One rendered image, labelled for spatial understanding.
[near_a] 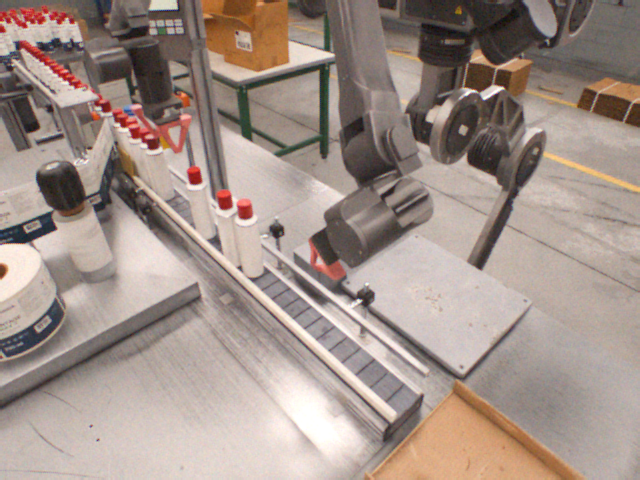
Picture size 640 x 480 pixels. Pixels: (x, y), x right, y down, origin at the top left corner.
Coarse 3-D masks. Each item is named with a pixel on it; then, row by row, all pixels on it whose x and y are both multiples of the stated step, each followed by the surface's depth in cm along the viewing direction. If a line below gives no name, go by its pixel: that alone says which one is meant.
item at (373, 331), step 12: (168, 168) 128; (180, 180) 125; (216, 204) 113; (276, 252) 98; (288, 264) 95; (300, 276) 93; (312, 288) 91; (324, 288) 89; (336, 300) 86; (348, 312) 84; (360, 324) 82; (372, 336) 81; (384, 336) 79; (396, 348) 77; (408, 360) 75; (420, 372) 74
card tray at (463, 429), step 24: (456, 384) 83; (456, 408) 81; (480, 408) 80; (432, 432) 78; (456, 432) 77; (480, 432) 77; (504, 432) 77; (408, 456) 74; (432, 456) 74; (456, 456) 74; (480, 456) 74; (504, 456) 74; (528, 456) 74; (552, 456) 71
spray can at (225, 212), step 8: (224, 192) 95; (224, 200) 94; (216, 208) 98; (224, 208) 95; (232, 208) 96; (216, 216) 97; (224, 216) 95; (232, 216) 96; (224, 224) 97; (232, 224) 97; (224, 232) 98; (232, 232) 99; (224, 240) 100; (232, 240) 100; (224, 248) 102; (232, 248) 101; (224, 256) 104; (232, 256) 103; (240, 256) 104; (232, 264) 104; (240, 264) 105
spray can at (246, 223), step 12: (240, 204) 91; (240, 216) 92; (252, 216) 94; (240, 228) 93; (252, 228) 94; (240, 240) 96; (252, 240) 96; (240, 252) 99; (252, 252) 98; (252, 264) 100; (252, 276) 102
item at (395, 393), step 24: (144, 192) 133; (168, 216) 123; (192, 216) 123; (192, 240) 117; (216, 240) 114; (264, 288) 100; (288, 288) 100; (288, 312) 94; (312, 312) 94; (312, 336) 89; (336, 336) 89; (360, 360) 85; (384, 384) 80; (408, 408) 76
